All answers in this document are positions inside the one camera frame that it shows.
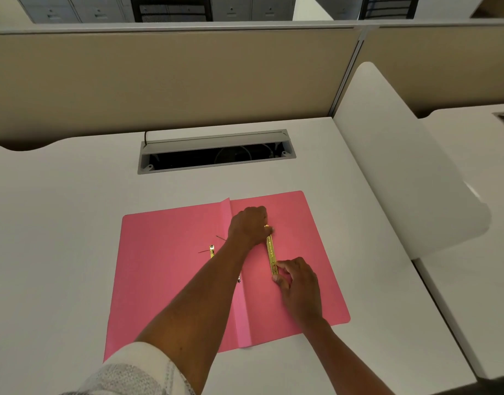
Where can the gold metal fastener bar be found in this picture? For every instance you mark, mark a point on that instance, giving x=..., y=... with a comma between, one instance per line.
x=271, y=252

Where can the person's left forearm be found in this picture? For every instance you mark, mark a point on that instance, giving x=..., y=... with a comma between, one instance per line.
x=202, y=306

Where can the white rounded desk divider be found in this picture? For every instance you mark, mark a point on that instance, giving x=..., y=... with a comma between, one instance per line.
x=404, y=168

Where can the pink paper file folder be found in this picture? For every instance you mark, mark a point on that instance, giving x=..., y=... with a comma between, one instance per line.
x=165, y=275

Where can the person's right forearm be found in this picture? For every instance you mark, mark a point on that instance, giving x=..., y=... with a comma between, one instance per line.
x=342, y=357

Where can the grey filing cabinet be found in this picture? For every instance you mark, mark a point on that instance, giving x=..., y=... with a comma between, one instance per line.
x=75, y=8
x=252, y=7

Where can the person's left hand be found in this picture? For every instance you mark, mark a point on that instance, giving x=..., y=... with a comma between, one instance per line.
x=247, y=227

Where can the white patterned sleeve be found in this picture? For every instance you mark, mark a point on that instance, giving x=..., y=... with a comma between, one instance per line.
x=132, y=374

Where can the person's right hand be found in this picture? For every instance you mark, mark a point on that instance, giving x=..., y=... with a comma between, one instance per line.
x=302, y=290

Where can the black open shelf unit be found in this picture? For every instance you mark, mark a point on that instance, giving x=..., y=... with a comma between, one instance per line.
x=171, y=8
x=390, y=6

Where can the narrow beige partition panel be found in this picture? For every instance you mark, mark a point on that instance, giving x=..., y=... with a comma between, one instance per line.
x=441, y=65

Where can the grey partition frame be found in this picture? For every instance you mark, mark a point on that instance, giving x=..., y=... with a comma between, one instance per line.
x=351, y=65

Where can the wide beige partition panel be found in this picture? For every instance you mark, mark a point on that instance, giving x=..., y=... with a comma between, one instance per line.
x=165, y=82

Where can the gold fastener prong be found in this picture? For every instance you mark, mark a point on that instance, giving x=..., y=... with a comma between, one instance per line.
x=211, y=251

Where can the person's left fingers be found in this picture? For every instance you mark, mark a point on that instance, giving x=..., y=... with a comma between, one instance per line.
x=258, y=215

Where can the person's right thumb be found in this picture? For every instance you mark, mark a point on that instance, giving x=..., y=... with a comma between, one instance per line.
x=281, y=281

